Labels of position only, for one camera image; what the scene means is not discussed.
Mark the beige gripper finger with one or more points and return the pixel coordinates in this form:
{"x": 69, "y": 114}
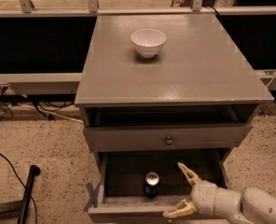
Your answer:
{"x": 191, "y": 177}
{"x": 182, "y": 209}

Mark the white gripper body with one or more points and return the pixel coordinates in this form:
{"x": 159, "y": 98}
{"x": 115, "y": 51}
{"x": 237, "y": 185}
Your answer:
{"x": 203, "y": 195}

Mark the blue pepsi can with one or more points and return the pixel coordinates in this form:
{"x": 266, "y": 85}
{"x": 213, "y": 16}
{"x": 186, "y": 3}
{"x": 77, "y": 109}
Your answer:
{"x": 151, "y": 184}

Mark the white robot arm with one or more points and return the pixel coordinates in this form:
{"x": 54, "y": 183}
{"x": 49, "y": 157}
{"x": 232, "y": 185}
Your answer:
{"x": 253, "y": 206}

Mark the round metal drawer knob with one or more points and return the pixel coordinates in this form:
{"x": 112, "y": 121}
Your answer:
{"x": 168, "y": 141}

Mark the grey open middle drawer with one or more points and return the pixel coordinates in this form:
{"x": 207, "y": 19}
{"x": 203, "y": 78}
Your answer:
{"x": 121, "y": 198}

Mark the grey top drawer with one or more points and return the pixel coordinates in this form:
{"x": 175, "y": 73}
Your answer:
{"x": 136, "y": 128}

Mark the grey wooden drawer cabinet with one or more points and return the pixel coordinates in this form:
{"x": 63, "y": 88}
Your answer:
{"x": 125, "y": 98}

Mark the white ceramic bowl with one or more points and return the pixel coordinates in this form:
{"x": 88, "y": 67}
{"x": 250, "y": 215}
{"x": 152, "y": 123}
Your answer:
{"x": 148, "y": 42}

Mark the black metal stand leg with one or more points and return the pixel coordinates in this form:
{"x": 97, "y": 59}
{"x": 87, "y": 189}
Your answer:
{"x": 19, "y": 208}

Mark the grey metal rail frame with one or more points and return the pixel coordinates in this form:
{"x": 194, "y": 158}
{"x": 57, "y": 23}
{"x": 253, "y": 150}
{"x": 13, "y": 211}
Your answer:
{"x": 38, "y": 78}

